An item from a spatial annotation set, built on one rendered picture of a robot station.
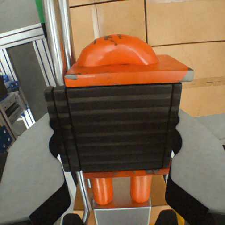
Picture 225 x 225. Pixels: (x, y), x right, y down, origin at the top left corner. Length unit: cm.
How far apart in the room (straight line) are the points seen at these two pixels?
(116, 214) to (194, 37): 79
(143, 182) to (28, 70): 118
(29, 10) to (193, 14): 107
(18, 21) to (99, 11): 83
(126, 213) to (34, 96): 120
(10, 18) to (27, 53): 36
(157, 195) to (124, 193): 59
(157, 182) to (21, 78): 107
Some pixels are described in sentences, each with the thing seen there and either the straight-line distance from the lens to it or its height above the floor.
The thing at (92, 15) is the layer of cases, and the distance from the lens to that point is 79.
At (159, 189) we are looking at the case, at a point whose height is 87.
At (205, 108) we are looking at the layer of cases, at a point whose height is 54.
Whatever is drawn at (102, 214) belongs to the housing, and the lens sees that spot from 20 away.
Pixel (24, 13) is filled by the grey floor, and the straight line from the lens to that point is 146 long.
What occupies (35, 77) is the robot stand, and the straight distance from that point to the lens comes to 127.
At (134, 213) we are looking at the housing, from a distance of 20.
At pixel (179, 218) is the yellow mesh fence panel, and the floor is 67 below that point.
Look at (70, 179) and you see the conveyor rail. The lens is 118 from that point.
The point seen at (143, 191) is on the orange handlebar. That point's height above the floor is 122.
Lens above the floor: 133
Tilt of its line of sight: 61 degrees down
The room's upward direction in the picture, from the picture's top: 177 degrees clockwise
